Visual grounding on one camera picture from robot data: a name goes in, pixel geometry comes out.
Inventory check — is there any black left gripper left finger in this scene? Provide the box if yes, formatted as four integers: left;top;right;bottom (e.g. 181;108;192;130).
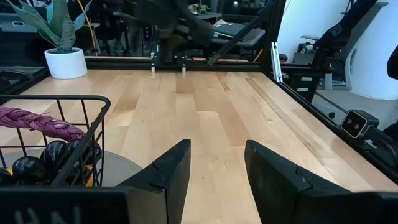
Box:
116;139;192;224

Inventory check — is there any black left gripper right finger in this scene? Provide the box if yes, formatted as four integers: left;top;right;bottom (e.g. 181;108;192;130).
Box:
244;139;352;224

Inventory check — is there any yellow banana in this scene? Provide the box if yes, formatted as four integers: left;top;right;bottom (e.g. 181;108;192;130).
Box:
84;164;94;187

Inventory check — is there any black grape bunch with leaf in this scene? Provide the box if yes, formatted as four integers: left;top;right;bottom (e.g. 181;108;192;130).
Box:
0;139;103;187

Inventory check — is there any purple onion braid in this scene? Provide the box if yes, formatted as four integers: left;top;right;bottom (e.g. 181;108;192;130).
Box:
0;105;86;142

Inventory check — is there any grey round placemat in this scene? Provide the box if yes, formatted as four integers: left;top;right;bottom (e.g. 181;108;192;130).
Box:
93;151;143;187

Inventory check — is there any black cabinet with white labels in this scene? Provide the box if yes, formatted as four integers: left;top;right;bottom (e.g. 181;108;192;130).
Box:
289;73;322;103

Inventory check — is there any artificial plant in white pot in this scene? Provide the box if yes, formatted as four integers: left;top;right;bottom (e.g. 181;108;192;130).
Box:
6;0;93;80

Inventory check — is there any black laptop with keyboard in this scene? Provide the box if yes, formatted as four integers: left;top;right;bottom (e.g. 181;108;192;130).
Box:
212;21;266;48

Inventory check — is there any grey office chair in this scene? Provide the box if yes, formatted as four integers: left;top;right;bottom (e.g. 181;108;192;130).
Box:
310;0;389;91

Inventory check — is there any black wire basket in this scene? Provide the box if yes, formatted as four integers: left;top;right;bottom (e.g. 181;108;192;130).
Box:
0;95;112;187

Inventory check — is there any table-level camera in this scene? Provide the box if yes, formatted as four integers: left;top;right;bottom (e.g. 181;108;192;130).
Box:
340;108;381;139

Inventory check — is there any black aluminium table frame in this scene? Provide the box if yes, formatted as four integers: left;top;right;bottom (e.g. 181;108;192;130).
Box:
0;0;398;184

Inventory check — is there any silver metal bracket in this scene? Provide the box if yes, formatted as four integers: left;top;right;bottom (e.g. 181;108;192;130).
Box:
269;41;284;83

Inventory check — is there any yellow cable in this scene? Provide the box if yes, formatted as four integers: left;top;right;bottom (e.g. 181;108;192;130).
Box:
76;0;98;54

